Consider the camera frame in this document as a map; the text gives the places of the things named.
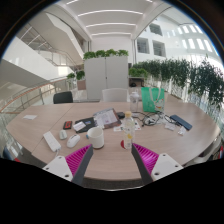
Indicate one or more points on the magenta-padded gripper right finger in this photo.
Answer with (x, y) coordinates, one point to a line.
(147, 159)

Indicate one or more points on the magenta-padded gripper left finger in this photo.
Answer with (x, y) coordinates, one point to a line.
(78, 159)

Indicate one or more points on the white card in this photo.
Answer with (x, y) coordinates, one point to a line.
(79, 126)

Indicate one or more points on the planter with green plants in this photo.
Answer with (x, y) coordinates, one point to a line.
(77, 76)

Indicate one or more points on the white power strip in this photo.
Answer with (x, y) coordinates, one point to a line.
(51, 141)

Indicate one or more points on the colourful sticker sheet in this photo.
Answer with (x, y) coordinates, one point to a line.
(117, 128)

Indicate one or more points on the green plants atop cabinet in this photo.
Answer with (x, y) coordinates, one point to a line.
(105, 54)

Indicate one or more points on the open printed booklet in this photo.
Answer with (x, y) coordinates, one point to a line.
(106, 118)

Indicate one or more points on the white packet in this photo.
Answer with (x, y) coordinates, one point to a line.
(170, 126)
(182, 130)

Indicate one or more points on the white mug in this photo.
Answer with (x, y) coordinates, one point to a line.
(96, 138)

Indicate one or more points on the dark blue flat case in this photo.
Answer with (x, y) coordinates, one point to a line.
(181, 122)

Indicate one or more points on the clear yellow-capped drink bottle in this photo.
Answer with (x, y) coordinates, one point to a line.
(128, 131)

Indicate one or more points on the clear white-lidded shaker bottle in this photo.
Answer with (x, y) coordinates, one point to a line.
(134, 103)

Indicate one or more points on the small pale grey mouse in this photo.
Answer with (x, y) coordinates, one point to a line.
(63, 134)

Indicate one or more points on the row of green hedge plants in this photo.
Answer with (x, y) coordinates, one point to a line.
(186, 76)

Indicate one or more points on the black power adapter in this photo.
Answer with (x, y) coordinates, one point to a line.
(121, 115)

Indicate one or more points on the small red and black box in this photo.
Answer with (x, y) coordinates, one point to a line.
(67, 125)

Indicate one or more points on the white chair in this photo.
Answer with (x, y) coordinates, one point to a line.
(115, 95)

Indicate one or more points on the black chair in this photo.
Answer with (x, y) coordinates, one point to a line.
(62, 97)

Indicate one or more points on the ceiling strip lights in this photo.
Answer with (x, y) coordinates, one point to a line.
(110, 24)

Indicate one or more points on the white cabinet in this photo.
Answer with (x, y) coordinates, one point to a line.
(106, 76)

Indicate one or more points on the white paper slip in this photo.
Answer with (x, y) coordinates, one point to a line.
(29, 117)

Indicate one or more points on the green tote bag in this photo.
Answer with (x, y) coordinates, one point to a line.
(150, 100)

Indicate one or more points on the black notebook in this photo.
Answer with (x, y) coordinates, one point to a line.
(90, 122)

